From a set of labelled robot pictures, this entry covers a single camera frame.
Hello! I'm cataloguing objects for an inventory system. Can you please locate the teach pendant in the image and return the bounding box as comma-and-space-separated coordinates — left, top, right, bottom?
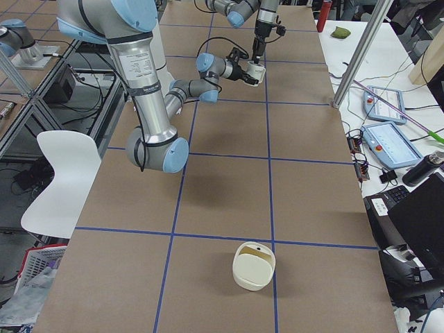
361, 121, 422, 169
363, 85, 407, 125

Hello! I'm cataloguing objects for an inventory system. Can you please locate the white laundry basket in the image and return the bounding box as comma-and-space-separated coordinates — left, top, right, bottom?
14, 244, 67, 294

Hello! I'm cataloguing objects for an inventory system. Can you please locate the red cylinder bottle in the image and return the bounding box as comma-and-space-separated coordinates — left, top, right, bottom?
316, 0, 332, 33

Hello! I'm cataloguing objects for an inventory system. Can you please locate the white plastic chair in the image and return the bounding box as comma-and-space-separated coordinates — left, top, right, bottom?
21, 130, 101, 239

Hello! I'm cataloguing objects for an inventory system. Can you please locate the grabber reach tool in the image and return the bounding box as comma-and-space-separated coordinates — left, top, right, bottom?
353, 80, 444, 144

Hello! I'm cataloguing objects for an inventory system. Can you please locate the white ceramic cup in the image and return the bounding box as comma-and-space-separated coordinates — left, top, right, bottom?
246, 61, 266, 87

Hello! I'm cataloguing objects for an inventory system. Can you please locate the black monitor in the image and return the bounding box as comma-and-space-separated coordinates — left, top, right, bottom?
388, 173, 443, 279

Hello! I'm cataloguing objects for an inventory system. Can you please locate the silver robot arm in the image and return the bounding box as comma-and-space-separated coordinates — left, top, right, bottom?
204, 0, 286, 65
57, 1, 259, 173

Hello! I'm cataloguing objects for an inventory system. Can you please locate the far teach pendant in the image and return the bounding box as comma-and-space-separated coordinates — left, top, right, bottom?
363, 85, 407, 125

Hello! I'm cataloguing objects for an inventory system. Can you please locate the cream plastic basket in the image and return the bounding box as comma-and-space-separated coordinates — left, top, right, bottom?
232, 241, 275, 291

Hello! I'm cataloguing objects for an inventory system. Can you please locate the aluminium frame post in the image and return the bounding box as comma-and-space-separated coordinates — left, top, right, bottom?
332, 0, 393, 109

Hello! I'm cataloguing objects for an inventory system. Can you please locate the white camera pedestal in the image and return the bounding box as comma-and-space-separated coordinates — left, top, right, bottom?
145, 1, 187, 120

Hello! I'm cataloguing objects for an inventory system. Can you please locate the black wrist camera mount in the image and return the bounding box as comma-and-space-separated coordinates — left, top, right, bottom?
226, 47, 249, 64

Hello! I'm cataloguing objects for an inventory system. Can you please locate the black water bottle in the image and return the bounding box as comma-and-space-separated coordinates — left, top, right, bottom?
402, 151, 443, 187

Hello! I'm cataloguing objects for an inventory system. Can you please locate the near teach pendant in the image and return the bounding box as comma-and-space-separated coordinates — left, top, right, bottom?
361, 121, 422, 169

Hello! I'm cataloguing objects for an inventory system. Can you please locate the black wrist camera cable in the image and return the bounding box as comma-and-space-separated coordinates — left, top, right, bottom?
196, 37, 249, 65

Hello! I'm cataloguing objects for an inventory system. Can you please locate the black keyboard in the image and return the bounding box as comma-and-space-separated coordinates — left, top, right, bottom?
382, 185, 410, 209

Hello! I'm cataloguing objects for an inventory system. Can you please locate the green bean bag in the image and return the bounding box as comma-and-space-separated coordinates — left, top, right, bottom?
330, 26, 351, 40

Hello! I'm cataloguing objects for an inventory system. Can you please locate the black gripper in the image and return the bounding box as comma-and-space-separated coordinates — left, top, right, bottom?
231, 62, 259, 86
252, 28, 270, 65

